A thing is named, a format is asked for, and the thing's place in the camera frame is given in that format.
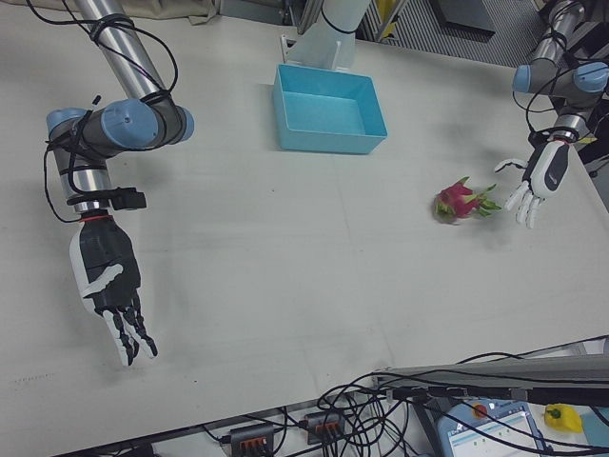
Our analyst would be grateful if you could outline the tangled black cables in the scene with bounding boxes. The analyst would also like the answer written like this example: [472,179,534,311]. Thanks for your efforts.
[199,351,461,457]

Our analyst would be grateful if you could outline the yellow bell pepper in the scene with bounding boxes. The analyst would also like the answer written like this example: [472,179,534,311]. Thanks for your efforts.
[543,404,583,434]

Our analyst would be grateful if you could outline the blue grey teach pendant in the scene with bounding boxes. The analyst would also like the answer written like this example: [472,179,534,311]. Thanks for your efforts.
[436,397,549,457]

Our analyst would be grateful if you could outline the black orange connector box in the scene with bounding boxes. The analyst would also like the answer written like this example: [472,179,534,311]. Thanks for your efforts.
[303,410,347,443]
[228,424,278,454]

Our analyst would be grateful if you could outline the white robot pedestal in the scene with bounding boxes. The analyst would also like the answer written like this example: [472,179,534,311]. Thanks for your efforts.
[279,0,370,73]

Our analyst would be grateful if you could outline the light blue plastic bin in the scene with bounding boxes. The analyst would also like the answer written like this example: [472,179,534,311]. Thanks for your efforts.
[271,63,389,156]

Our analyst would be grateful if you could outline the pink green dragon fruit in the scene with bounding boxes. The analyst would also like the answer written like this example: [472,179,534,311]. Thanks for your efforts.
[431,175,503,226]

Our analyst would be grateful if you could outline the beige cloth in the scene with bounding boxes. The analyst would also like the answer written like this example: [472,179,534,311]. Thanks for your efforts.
[127,0,226,26]

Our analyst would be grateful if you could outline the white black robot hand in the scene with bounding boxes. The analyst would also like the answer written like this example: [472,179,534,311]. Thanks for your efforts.
[69,216,160,368]
[493,139,572,230]

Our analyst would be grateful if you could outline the grey slatted panel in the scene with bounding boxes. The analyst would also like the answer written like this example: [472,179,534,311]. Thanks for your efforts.
[393,8,544,67]

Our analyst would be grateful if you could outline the aluminium profile post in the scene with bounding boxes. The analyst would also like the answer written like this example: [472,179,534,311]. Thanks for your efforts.
[370,350,609,406]

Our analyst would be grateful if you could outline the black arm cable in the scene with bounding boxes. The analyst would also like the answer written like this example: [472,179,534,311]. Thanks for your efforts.
[26,0,181,225]
[512,0,601,149]

